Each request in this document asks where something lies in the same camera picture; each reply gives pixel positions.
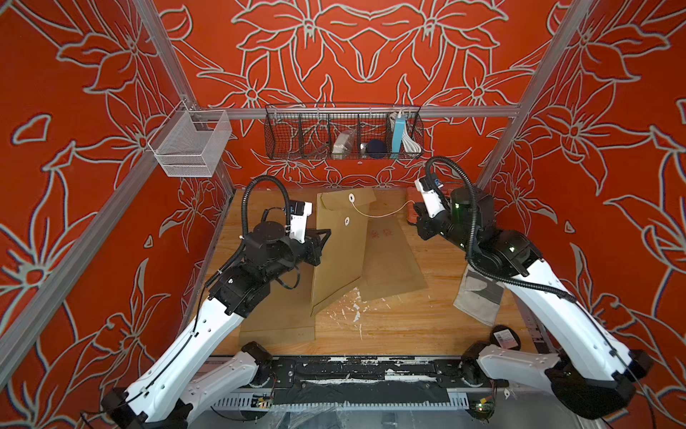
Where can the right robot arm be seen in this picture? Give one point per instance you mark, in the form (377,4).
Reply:
(595,374)

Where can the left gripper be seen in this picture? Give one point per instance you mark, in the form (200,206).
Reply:
(313,248)

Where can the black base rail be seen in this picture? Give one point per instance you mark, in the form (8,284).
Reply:
(368,380)

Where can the black wire basket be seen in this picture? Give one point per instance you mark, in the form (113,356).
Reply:
(321,131)

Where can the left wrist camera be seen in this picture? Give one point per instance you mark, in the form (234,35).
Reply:
(299,212)

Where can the dark blue round object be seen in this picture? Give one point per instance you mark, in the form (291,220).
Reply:
(376,149)

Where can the kraft file bag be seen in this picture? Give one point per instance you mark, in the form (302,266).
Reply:
(344,214)
(389,267)
(284,316)

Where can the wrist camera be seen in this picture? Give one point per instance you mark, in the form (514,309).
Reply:
(433,200)
(299,212)

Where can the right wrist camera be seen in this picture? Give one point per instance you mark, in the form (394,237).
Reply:
(433,200)

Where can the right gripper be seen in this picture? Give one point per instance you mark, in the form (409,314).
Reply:
(424,230)

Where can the white grey work glove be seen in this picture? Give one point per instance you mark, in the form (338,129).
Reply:
(479,297)

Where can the white mesh basket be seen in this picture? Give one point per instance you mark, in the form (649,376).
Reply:
(191,148)

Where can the red plastic tool case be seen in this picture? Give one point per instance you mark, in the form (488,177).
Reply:
(413,197)

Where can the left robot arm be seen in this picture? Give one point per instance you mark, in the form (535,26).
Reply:
(171,394)

